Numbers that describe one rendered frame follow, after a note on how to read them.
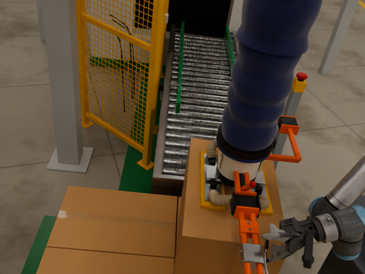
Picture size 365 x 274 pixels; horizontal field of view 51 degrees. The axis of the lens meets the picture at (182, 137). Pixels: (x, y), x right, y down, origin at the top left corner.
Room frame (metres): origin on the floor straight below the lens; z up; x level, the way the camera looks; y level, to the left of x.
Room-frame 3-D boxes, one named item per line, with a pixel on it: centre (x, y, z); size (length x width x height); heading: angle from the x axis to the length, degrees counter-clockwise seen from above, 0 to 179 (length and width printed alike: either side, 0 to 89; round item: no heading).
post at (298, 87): (2.19, -0.68, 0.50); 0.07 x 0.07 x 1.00; 4
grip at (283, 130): (1.55, -0.49, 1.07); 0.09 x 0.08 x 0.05; 93
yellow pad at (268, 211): (1.24, -0.34, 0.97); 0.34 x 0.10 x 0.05; 3
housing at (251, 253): (0.77, -0.27, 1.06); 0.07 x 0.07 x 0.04; 3
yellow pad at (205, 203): (1.23, -0.15, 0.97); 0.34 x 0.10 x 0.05; 3
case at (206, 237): (1.21, -0.25, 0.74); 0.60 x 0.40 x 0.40; 1
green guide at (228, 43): (3.13, -0.38, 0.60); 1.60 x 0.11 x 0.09; 4
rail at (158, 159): (2.73, 0.19, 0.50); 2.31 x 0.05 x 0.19; 4
